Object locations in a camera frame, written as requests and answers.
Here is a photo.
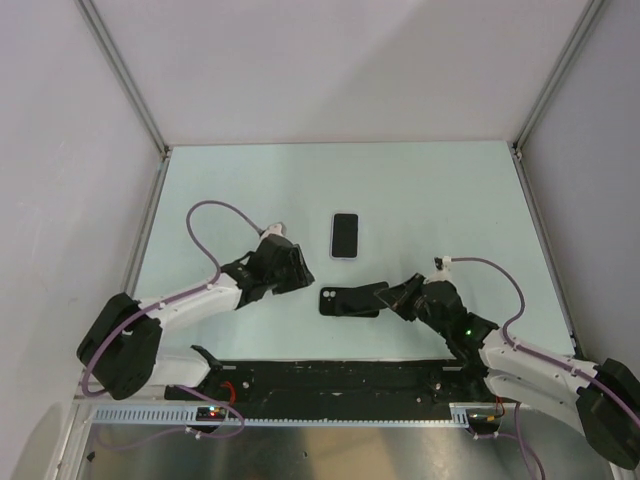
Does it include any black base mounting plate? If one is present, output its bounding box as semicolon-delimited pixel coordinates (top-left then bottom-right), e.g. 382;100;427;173
196;361;495;422

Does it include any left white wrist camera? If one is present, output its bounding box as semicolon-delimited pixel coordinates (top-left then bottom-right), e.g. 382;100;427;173
260;222;286;239

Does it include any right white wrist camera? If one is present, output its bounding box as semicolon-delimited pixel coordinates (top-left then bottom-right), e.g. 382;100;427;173
433;256;453;281

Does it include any right controller board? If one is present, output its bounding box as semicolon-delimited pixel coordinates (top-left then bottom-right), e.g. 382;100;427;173
467;410;502;436

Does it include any black phone case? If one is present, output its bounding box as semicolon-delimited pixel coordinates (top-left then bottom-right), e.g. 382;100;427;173
319;286;380;318

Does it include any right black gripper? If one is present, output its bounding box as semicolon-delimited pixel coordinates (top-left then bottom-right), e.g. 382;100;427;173
375;273;449;337

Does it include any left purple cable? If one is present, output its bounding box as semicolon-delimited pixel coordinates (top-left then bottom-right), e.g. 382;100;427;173
81;200;274;441

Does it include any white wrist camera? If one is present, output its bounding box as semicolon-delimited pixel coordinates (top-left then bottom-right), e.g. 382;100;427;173
433;256;453;281
260;222;286;239

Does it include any grey slotted cable duct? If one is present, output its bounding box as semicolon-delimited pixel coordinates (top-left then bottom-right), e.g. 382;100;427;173
93;405;469;428

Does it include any left controller board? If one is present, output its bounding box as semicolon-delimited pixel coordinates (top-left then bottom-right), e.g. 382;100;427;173
196;406;228;422

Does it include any right aluminium frame post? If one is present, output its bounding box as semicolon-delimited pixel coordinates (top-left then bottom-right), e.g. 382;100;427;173
512;0;610;160

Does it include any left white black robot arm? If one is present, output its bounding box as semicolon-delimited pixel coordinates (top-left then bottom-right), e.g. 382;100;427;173
77;233;314;400

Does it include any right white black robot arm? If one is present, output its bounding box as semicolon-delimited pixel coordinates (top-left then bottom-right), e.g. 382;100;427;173
375;274;639;470

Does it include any aluminium frame post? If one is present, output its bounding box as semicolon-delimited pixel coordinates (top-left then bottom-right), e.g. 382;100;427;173
75;0;170;159
512;0;610;160

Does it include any black smartphone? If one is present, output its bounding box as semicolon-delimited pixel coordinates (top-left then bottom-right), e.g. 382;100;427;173
335;282;389;316
331;213;360;259

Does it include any left aluminium frame post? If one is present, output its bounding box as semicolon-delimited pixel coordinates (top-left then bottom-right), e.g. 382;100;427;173
75;0;170;159

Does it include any controller board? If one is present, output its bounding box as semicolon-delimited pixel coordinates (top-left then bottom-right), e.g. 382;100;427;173
467;410;502;436
196;406;228;422

